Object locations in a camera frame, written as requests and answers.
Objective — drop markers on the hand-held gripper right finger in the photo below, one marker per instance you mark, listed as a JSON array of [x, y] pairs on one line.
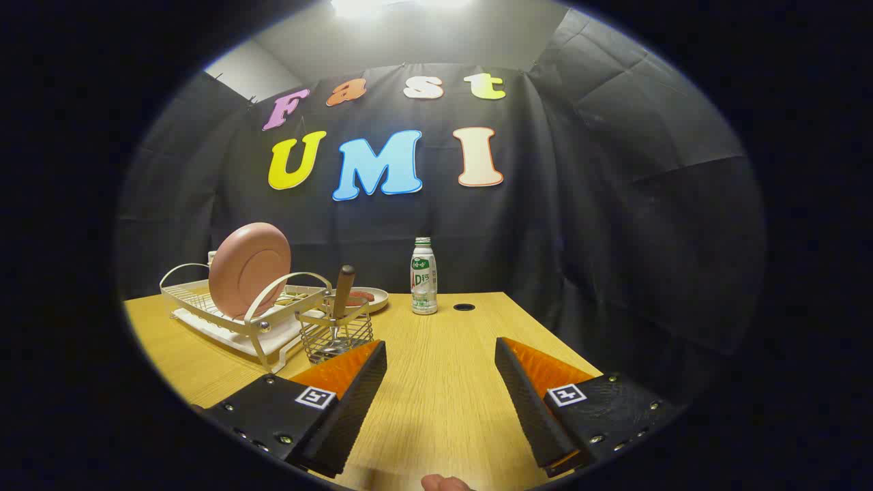
[[528, 402]]

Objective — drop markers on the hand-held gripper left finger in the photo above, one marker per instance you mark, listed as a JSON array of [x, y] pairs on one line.
[[354, 402]]

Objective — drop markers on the pink plate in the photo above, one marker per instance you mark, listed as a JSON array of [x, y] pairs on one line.
[[245, 273]]

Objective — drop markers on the beige round plate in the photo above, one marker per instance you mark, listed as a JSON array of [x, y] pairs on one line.
[[379, 299]]

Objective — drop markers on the white ribbed drip tray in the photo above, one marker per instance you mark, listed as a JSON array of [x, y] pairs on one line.
[[273, 341]]

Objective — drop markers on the red meat piece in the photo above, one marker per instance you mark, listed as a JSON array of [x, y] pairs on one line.
[[363, 296]]

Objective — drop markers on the white drink bottle green label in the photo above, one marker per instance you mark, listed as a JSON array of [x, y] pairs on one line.
[[423, 279]]

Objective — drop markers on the black backdrop cloth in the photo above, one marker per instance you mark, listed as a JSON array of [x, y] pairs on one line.
[[545, 239]]

